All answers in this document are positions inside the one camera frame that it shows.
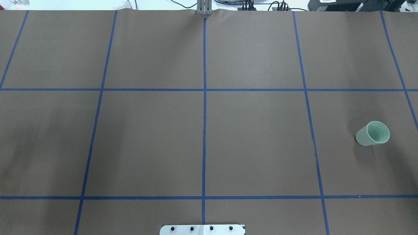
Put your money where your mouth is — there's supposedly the brown paper table mat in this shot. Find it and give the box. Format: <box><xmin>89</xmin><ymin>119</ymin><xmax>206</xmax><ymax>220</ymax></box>
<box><xmin>1</xmin><ymin>9</ymin><xmax>417</xmax><ymax>235</ymax></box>

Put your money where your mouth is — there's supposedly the green paper cup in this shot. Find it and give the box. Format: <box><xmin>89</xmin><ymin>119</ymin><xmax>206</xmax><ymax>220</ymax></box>
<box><xmin>355</xmin><ymin>121</ymin><xmax>391</xmax><ymax>146</ymax></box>

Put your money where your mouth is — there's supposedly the aluminium camera post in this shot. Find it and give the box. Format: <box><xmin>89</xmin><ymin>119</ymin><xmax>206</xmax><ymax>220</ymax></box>
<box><xmin>197</xmin><ymin>0</ymin><xmax>213</xmax><ymax>15</ymax></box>

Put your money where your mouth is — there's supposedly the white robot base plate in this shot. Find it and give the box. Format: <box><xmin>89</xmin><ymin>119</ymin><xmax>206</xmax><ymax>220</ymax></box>
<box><xmin>159</xmin><ymin>224</ymin><xmax>246</xmax><ymax>235</ymax></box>

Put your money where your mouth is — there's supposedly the clear plastic bag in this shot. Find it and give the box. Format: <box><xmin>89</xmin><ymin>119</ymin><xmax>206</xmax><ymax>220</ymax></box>
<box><xmin>10</xmin><ymin>0</ymin><xmax>30</xmax><ymax>9</ymax></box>

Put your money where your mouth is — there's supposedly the black box device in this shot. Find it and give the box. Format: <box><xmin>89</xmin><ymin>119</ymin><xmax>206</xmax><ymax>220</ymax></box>
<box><xmin>308</xmin><ymin>0</ymin><xmax>406</xmax><ymax>12</ymax></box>

